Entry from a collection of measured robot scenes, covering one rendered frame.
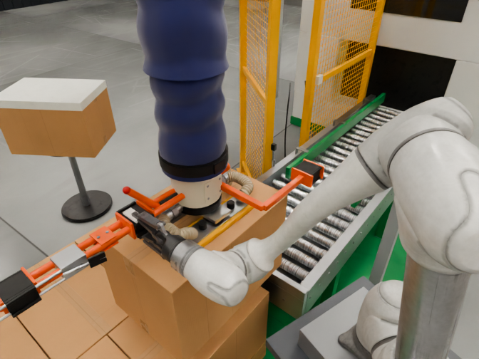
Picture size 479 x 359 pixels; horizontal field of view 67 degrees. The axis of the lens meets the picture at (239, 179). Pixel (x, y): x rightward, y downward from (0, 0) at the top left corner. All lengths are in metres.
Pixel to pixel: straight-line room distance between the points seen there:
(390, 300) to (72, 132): 2.13
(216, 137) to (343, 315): 0.74
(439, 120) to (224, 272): 0.55
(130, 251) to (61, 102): 1.49
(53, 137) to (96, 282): 1.16
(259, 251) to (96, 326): 0.95
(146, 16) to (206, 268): 0.62
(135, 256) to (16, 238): 2.07
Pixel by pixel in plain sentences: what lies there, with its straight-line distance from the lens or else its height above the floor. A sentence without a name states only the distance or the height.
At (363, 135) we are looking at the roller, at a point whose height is 0.53.
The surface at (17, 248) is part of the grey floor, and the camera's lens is 3.12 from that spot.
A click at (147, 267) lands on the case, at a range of 1.17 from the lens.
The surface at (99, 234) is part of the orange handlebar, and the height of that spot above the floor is 1.21.
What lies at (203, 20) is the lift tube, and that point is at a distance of 0.94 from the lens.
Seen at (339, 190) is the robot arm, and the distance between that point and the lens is 0.73.
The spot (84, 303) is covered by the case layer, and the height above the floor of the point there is 0.54.
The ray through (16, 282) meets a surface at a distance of 1.05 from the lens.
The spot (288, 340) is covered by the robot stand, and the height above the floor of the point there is 0.75.
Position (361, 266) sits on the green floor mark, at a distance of 2.68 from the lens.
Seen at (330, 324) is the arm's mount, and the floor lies 0.84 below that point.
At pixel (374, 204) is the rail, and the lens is 2.24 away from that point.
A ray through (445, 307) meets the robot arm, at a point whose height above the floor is 1.39.
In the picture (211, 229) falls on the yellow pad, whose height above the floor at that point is 1.09.
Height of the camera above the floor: 1.93
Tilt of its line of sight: 36 degrees down
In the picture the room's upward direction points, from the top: straight up
